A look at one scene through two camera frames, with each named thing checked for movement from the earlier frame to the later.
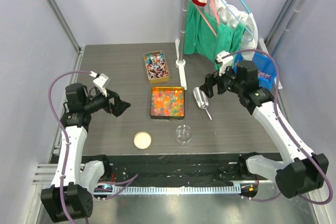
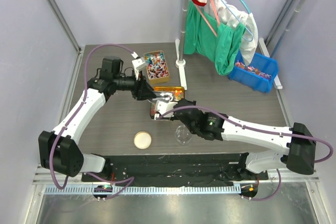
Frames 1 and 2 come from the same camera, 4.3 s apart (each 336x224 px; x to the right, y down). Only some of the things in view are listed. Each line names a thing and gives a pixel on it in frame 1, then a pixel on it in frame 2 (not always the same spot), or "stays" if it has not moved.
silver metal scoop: (201, 98) to (163, 96)
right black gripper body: (227, 82) to (192, 127)
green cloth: (203, 36) stays
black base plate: (216, 168) stays
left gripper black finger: (120, 106) to (148, 91)
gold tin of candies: (156, 66) stays
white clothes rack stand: (180, 63) stays
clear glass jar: (183, 134) stays
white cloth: (218, 8) stays
